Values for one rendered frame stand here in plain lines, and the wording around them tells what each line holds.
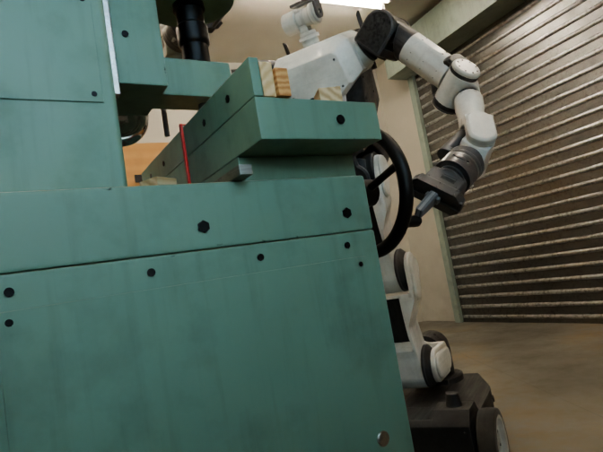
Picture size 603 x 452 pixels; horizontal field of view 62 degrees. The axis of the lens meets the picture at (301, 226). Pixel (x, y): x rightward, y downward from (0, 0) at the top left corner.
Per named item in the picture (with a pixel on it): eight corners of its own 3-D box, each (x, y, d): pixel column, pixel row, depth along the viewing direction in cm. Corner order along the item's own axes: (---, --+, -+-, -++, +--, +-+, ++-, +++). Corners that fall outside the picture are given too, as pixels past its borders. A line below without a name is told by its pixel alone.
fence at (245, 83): (264, 96, 67) (257, 56, 67) (253, 95, 66) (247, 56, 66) (150, 195, 117) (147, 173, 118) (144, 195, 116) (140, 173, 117)
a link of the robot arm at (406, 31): (409, 65, 148) (376, 40, 153) (427, 37, 144) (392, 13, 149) (394, 59, 139) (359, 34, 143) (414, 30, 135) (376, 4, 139)
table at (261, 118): (428, 139, 81) (421, 103, 82) (262, 138, 65) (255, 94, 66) (263, 212, 132) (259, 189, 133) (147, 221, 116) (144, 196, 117)
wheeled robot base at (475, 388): (387, 412, 213) (372, 334, 216) (516, 409, 188) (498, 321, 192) (321, 476, 156) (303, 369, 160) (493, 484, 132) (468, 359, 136)
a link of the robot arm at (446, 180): (455, 226, 107) (480, 196, 113) (465, 194, 100) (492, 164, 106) (405, 200, 112) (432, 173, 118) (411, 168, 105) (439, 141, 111)
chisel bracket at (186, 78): (236, 106, 92) (230, 62, 93) (161, 102, 85) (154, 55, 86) (222, 119, 98) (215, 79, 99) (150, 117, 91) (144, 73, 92)
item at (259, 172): (356, 178, 82) (352, 154, 83) (241, 183, 71) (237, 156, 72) (253, 221, 116) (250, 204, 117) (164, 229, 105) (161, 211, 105)
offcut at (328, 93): (318, 121, 82) (313, 97, 82) (339, 118, 82) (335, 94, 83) (322, 113, 78) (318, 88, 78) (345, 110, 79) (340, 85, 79)
